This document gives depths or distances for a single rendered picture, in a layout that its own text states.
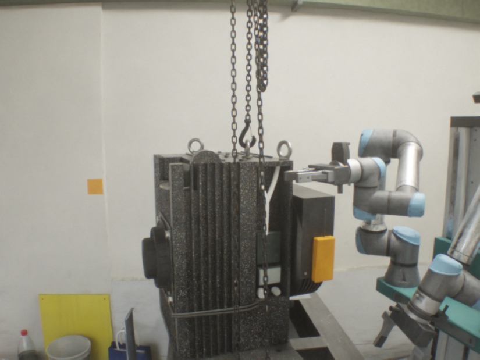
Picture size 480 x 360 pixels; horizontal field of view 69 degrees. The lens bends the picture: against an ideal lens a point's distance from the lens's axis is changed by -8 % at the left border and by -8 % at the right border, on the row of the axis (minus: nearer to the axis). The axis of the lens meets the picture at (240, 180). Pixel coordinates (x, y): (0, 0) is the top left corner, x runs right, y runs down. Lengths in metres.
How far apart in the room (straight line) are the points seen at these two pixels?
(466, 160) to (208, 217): 1.00
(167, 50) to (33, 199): 1.29
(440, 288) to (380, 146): 0.65
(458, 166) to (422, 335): 0.76
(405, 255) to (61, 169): 2.02
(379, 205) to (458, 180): 0.51
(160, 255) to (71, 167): 1.35
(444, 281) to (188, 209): 0.79
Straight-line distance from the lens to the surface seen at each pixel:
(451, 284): 1.08
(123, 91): 2.51
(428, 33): 3.04
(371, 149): 1.52
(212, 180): 1.26
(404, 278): 1.67
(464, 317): 1.51
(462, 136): 1.60
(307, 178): 1.04
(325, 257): 1.36
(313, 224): 1.33
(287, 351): 1.51
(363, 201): 1.20
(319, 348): 2.01
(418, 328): 1.08
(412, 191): 1.23
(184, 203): 1.25
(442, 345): 1.83
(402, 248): 1.63
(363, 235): 1.64
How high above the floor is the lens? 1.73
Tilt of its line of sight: 8 degrees down
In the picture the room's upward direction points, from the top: straight up
